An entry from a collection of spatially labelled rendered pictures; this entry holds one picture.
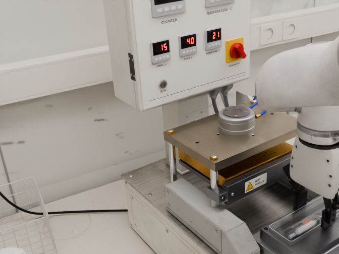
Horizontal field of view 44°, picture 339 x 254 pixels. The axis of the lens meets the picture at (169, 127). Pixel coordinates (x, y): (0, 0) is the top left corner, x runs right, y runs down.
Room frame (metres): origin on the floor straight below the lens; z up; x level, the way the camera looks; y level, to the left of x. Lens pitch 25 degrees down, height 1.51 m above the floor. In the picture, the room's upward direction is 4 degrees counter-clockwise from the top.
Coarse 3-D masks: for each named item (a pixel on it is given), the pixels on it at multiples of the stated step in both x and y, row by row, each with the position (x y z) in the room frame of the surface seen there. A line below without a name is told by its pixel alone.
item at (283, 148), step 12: (288, 144) 0.82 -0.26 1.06; (180, 156) 0.84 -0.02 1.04; (252, 156) 0.78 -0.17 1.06; (264, 156) 0.78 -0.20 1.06; (276, 156) 0.78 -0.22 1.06; (192, 168) 0.80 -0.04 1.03; (204, 168) 0.76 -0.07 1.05; (228, 168) 0.74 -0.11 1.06; (240, 168) 0.74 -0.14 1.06; (252, 168) 0.74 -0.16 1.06; (204, 180) 0.76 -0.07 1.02; (228, 180) 0.70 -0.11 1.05
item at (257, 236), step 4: (256, 232) 0.64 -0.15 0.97; (256, 236) 0.63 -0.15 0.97; (256, 240) 0.62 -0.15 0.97; (260, 240) 0.62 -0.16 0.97; (260, 244) 0.61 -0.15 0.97; (264, 244) 0.61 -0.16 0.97; (260, 248) 0.61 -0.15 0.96; (264, 248) 0.60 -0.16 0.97; (268, 248) 0.59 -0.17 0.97; (272, 248) 0.59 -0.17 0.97; (260, 252) 0.61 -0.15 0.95; (264, 252) 0.60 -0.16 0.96; (268, 252) 0.59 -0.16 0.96; (272, 252) 0.58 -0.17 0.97; (276, 252) 0.58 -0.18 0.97
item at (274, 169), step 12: (288, 156) 0.78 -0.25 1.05; (264, 168) 0.74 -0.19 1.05; (276, 168) 0.75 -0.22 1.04; (240, 180) 0.70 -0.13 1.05; (252, 180) 0.71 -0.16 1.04; (264, 180) 0.73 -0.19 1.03; (276, 180) 0.75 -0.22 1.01; (216, 192) 0.68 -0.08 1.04; (228, 192) 0.68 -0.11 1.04; (240, 192) 0.70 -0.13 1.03; (252, 192) 0.71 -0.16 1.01; (228, 204) 0.68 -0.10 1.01
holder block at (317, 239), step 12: (264, 228) 0.62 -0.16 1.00; (324, 228) 0.61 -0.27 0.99; (336, 228) 0.61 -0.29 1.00; (264, 240) 0.61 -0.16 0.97; (276, 240) 0.59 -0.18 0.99; (300, 240) 0.58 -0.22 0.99; (312, 240) 0.58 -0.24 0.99; (324, 240) 0.58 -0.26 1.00; (336, 240) 0.58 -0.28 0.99; (288, 252) 0.56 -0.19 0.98; (300, 252) 0.55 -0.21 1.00; (312, 252) 0.55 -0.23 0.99; (324, 252) 0.56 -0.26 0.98; (336, 252) 0.56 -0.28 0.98
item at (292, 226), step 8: (320, 200) 0.68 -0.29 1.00; (304, 208) 0.66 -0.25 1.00; (312, 208) 0.66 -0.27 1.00; (320, 208) 0.66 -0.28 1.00; (288, 216) 0.64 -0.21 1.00; (296, 216) 0.64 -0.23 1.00; (304, 216) 0.64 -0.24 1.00; (312, 216) 0.63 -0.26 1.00; (320, 216) 0.63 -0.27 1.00; (272, 224) 0.62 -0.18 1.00; (280, 224) 0.62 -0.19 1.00; (288, 224) 0.62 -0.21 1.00; (296, 224) 0.61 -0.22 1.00; (304, 224) 0.61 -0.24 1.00; (312, 224) 0.61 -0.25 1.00; (280, 232) 0.60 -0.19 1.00; (288, 232) 0.59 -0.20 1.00; (296, 232) 0.59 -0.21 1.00; (304, 232) 0.59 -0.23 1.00
